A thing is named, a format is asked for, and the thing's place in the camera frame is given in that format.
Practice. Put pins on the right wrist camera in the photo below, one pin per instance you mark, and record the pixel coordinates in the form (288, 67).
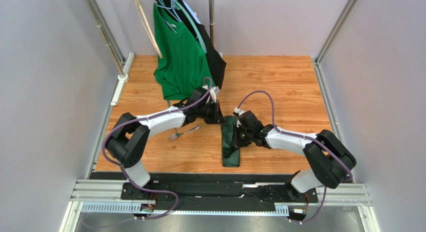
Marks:
(239, 113)

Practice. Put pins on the white corner pole bracket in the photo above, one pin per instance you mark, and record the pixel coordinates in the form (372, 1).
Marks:
(122, 79)

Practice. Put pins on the teal clothes hanger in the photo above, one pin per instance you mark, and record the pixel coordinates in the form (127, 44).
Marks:
(181, 12)

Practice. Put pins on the dark green cloth napkin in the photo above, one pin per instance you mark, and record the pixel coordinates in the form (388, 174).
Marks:
(230, 154)

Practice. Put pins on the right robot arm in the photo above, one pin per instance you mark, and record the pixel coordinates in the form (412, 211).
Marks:
(329, 160)

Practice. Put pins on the black t-shirt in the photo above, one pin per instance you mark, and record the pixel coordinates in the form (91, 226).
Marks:
(217, 65)

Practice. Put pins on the metal rack pole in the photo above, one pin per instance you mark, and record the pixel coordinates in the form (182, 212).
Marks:
(212, 21)

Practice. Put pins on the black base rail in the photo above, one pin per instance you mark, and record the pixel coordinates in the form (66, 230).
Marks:
(218, 192)

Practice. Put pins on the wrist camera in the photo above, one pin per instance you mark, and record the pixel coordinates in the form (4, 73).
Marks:
(212, 97)
(239, 113)

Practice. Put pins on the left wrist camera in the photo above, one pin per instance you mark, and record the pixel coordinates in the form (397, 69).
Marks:
(212, 97)

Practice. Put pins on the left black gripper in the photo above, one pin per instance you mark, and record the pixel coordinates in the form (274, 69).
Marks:
(218, 118)

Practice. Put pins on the green t-shirt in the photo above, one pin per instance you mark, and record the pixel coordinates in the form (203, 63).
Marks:
(183, 65)

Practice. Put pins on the silver fork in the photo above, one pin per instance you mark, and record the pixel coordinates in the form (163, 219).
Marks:
(177, 134)

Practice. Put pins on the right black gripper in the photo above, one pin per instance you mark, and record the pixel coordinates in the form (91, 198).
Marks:
(241, 130)

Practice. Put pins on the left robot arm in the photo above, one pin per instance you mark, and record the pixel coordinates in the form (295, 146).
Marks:
(124, 145)

